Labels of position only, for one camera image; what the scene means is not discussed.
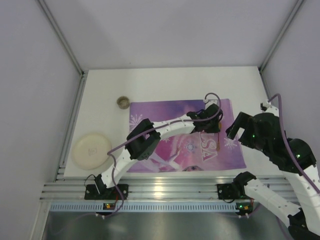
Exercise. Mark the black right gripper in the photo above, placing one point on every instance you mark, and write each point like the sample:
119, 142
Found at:
244, 129

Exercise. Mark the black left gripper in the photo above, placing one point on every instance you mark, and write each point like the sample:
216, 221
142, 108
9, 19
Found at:
211, 124

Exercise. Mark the gold spoon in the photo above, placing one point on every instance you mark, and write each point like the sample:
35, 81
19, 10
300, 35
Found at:
218, 145

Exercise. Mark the purple Elsa placemat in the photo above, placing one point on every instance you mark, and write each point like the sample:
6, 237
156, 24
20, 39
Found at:
187, 152

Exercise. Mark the small speckled glass cup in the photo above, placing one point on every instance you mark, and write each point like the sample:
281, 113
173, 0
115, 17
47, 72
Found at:
123, 102

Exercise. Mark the cream round plate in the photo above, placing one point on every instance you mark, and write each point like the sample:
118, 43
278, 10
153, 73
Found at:
90, 151

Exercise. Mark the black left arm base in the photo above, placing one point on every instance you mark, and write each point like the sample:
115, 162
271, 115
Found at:
92, 193

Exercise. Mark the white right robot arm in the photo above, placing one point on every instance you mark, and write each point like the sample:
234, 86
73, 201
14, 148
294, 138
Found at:
294, 158

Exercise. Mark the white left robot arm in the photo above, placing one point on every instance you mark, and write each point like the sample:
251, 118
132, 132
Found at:
145, 137

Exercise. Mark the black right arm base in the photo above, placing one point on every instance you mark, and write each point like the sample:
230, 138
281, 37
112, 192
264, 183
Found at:
229, 193

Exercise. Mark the white slotted cable duct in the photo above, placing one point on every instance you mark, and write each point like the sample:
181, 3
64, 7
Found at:
151, 207

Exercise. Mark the aluminium corner post right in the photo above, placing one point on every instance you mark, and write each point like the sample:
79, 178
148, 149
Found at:
288, 21

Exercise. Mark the aluminium corner post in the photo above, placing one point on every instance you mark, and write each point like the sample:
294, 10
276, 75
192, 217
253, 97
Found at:
288, 21
60, 35

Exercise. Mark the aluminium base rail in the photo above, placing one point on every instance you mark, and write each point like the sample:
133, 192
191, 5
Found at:
154, 189

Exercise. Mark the aluminium corner post left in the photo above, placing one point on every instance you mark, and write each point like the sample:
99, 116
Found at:
60, 35

